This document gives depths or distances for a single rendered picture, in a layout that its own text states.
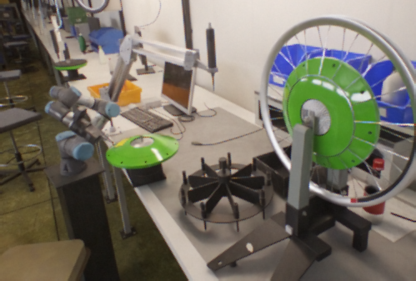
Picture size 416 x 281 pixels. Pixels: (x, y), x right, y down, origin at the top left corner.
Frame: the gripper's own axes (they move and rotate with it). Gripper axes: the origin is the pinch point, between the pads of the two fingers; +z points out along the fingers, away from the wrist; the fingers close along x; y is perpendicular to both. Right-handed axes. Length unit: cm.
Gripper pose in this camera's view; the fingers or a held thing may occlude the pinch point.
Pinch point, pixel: (112, 143)
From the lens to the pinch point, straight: 158.2
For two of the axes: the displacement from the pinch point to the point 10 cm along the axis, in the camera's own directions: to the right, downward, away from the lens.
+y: -5.0, 7.3, 4.6
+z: 8.3, 5.6, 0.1
